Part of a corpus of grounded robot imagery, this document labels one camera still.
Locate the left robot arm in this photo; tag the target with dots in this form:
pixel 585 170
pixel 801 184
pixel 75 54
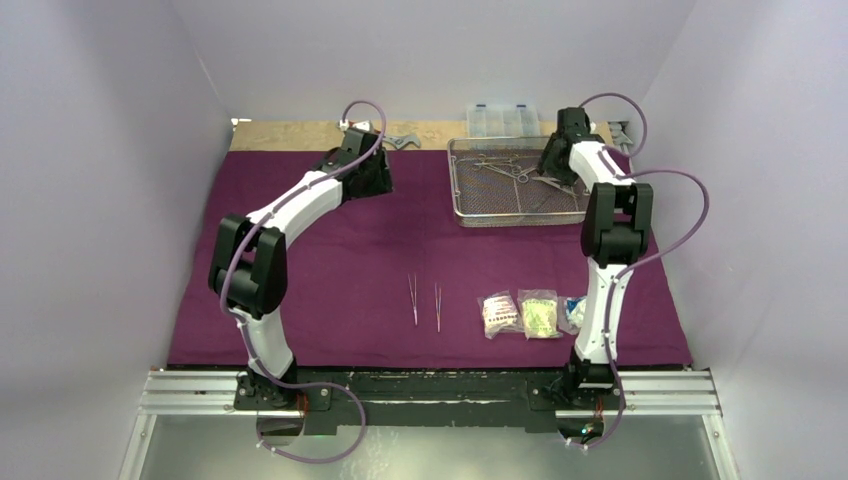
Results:
pixel 249 267

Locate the green white gauze packet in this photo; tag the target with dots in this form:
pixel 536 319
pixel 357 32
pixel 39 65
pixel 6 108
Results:
pixel 539 313

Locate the steel surgical scissors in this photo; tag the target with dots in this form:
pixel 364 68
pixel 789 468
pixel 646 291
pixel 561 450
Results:
pixel 505 165

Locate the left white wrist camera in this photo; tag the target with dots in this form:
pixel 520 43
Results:
pixel 364 125

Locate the clear plastic compartment box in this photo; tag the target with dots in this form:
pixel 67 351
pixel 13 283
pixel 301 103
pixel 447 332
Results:
pixel 496 120

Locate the blue white gauze packet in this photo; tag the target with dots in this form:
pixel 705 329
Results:
pixel 571 312

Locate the steel forceps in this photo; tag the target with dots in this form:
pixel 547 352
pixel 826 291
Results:
pixel 412 284
pixel 438 306

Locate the orange handled adjustable wrench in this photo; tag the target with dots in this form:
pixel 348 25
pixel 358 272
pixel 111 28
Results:
pixel 402 141

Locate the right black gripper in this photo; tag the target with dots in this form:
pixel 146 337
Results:
pixel 553 168

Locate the purple cloth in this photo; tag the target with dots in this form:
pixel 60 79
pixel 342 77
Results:
pixel 348 300

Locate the pink white gauze packet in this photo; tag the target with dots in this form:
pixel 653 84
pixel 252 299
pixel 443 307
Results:
pixel 500 314

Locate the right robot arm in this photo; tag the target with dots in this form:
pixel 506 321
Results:
pixel 614 237

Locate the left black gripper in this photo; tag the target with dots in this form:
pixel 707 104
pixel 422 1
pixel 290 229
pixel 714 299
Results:
pixel 381 184

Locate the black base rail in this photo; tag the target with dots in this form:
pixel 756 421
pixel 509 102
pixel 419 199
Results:
pixel 535 400

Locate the metal wire mesh tray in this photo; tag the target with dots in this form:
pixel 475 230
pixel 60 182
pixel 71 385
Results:
pixel 482 198

